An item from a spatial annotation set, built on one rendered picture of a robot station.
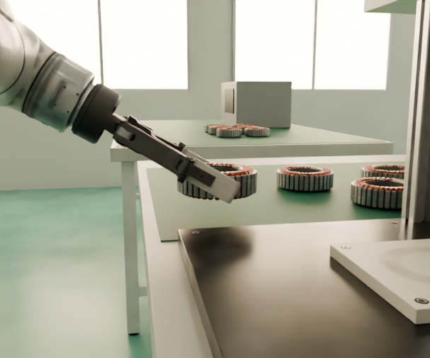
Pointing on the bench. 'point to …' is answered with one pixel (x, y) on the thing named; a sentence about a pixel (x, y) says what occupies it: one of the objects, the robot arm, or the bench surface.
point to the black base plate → (304, 292)
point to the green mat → (278, 201)
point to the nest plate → (402, 276)
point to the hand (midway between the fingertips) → (215, 179)
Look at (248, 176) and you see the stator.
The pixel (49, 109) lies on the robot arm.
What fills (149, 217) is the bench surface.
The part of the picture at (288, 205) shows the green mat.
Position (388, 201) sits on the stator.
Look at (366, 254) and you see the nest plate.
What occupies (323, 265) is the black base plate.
